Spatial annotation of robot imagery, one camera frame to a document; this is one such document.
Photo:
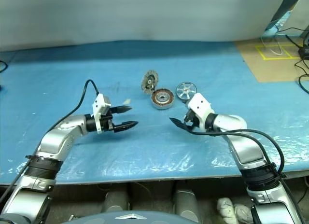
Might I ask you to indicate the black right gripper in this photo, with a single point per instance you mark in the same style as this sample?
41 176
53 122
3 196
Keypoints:
192 120

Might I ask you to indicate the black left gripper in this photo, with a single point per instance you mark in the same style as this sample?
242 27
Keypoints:
107 123

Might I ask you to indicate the round silver metal disc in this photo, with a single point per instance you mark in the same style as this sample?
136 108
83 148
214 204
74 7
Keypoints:
162 99

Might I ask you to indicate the silver metal wheel cap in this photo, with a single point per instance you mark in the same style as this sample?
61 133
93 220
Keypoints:
184 90

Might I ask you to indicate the grey motor rotor disc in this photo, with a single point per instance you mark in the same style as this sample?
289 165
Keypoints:
149 80

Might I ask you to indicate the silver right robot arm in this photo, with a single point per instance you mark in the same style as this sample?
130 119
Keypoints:
246 146

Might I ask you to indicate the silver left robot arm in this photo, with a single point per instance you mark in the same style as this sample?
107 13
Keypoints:
53 139

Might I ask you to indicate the blue plastic table cover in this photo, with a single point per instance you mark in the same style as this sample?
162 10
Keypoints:
72 64

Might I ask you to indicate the grey rounded robot leg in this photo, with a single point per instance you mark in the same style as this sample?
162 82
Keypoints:
186 202
116 200

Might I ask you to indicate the white shoe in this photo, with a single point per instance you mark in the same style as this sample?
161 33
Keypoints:
224 208
242 213

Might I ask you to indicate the brown cardboard sheet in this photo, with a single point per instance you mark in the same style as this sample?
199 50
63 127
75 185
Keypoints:
265 69

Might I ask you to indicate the grey robot torso silver emblem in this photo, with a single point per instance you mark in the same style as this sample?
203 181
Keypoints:
130 219

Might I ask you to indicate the black power adapter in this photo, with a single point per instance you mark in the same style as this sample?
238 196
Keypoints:
304 52

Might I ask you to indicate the grey stand with foil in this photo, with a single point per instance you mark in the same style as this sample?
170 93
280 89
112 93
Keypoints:
287 6

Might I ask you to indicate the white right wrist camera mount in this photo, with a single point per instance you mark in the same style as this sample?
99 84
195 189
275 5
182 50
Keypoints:
201 105

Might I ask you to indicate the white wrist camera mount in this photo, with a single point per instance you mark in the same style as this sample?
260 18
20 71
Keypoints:
201 105
97 104

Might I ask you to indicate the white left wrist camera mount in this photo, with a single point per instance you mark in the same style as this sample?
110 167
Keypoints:
97 104

